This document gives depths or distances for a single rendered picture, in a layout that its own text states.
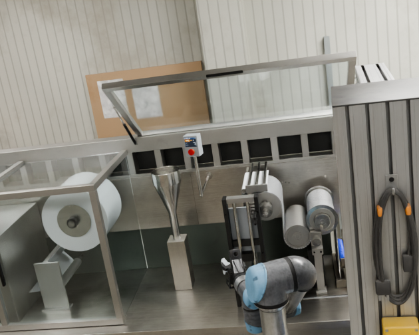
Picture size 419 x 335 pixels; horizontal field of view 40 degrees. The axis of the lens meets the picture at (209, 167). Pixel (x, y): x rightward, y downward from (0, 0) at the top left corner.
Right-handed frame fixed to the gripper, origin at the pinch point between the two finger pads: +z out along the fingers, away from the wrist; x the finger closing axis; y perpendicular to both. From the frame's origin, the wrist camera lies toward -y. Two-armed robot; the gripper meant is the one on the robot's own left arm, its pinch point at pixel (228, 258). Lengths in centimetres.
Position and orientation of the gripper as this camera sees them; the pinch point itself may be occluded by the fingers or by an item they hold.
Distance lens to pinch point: 247.3
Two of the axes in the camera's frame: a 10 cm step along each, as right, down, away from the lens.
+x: 9.7, -0.8, 2.4
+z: -2.6, -2.5, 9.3
